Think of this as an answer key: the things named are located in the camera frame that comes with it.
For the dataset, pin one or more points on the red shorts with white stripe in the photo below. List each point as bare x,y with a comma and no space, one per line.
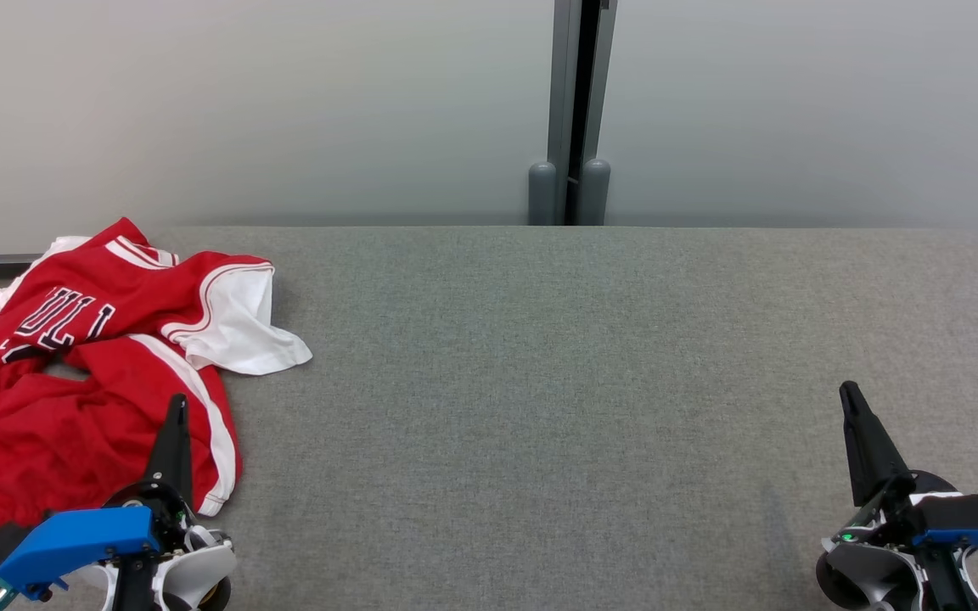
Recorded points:
47,441

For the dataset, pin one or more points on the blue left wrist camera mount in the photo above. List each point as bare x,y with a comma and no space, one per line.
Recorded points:
73,539

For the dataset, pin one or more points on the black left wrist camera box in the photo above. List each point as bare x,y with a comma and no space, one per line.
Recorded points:
1,547

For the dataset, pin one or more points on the grey partition frame post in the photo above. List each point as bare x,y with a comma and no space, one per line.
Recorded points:
564,85

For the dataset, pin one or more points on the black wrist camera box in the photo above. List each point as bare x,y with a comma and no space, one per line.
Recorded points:
1,547
973,509

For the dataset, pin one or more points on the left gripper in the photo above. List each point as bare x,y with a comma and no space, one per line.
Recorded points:
200,568

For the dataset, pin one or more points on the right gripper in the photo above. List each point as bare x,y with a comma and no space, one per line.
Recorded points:
867,568

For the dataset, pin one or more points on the red jersey with white sleeves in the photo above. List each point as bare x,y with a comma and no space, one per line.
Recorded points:
90,280

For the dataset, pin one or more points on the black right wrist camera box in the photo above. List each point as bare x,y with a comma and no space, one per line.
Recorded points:
973,509

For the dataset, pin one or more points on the grey cylindrical post bumper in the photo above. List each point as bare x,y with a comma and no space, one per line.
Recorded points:
542,195
595,193

